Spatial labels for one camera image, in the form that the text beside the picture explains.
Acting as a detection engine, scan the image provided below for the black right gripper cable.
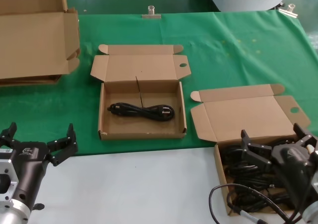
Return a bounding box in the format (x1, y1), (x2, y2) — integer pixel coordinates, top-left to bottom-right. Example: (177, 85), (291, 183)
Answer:
(208, 183), (303, 224)

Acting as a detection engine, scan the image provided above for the green tablecloth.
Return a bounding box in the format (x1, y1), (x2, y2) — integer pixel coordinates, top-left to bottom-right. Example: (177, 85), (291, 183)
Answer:
(0, 10), (318, 157)

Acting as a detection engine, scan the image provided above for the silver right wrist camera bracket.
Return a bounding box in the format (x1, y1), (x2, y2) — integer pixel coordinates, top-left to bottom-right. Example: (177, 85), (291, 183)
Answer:
(307, 144), (318, 192)

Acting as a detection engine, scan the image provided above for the black power cord with tie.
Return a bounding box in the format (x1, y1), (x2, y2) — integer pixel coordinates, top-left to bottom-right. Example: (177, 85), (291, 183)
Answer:
(107, 75), (175, 122)

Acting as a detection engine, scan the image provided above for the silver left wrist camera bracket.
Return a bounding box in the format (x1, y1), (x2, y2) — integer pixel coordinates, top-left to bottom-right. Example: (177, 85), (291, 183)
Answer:
(0, 158), (20, 203)

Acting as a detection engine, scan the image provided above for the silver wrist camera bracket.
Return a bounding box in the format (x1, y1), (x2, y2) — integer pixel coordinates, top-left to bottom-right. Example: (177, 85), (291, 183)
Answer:
(0, 158), (20, 203)
(307, 144), (318, 192)

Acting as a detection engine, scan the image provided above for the large open cardboard carton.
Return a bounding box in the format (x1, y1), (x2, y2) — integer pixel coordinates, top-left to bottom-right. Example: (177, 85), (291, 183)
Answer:
(0, 0), (80, 80)

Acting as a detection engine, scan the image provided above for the silver binder clip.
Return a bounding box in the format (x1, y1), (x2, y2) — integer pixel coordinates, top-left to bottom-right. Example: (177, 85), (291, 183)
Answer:
(142, 5), (161, 19)
(278, 3), (299, 18)

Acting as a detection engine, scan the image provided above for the black power cord bundle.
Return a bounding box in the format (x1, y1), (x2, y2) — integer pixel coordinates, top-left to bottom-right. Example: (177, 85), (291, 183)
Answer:
(220, 139), (298, 171)
(230, 186), (299, 213)
(225, 166), (276, 187)

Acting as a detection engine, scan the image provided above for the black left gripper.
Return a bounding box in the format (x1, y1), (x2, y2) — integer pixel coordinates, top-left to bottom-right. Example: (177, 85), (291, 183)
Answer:
(0, 121), (79, 210)

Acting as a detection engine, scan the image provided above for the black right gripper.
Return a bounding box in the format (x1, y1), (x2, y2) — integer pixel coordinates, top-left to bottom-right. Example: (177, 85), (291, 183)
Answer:
(240, 123), (318, 211)

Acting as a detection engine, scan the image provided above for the small open cardboard box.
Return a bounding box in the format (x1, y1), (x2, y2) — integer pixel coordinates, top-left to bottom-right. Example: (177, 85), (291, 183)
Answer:
(89, 44), (191, 142)

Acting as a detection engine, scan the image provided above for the open cardboard box with cables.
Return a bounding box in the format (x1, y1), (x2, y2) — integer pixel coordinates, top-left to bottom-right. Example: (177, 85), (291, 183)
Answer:
(190, 83), (318, 217)

